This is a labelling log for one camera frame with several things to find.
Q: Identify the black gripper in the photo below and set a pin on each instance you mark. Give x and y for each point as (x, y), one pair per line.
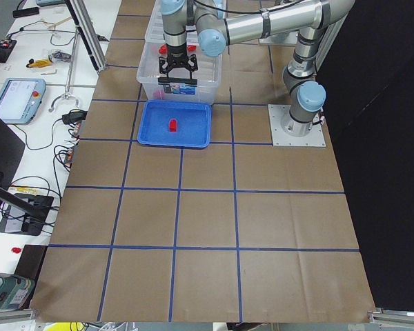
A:
(176, 52)

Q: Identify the clear plastic box lid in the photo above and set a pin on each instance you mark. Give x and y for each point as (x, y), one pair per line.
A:
(155, 24)

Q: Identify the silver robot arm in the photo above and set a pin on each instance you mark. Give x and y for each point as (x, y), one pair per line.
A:
(309, 18)

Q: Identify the black box latch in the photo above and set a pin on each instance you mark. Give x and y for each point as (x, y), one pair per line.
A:
(187, 81)

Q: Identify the clear plastic storage box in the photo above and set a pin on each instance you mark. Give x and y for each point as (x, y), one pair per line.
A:
(180, 85)

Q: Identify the black adapter box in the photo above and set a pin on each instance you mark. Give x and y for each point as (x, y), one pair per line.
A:
(74, 116)

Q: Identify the blue plastic tray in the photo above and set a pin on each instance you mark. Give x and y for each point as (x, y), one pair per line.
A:
(193, 129)

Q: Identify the metal stand with hook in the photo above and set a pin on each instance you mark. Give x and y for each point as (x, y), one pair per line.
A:
(67, 95)

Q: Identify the yellow tool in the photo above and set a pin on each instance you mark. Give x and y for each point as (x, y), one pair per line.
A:
(41, 63)

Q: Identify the blue teach pendant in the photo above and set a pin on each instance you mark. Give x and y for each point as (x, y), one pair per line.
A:
(20, 99)

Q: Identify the black electronics board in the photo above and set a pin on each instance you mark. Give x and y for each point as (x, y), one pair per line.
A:
(6, 47)

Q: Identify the black monitor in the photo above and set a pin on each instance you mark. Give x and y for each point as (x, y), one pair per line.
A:
(11, 152)

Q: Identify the green device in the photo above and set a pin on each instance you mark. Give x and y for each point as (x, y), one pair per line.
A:
(14, 290)

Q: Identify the aluminium profile bottom left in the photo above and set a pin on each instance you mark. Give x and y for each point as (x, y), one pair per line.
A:
(12, 316)

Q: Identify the aluminium profile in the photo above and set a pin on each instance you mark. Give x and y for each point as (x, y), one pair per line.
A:
(394, 318)
(12, 316)

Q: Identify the aluminium profile bottom right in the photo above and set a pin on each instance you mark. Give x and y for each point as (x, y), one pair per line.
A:
(394, 318)

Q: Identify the aluminium frame post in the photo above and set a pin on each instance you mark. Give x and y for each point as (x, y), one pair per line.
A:
(83, 23)

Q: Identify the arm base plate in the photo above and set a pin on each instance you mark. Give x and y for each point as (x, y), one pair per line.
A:
(281, 39)
(286, 132)

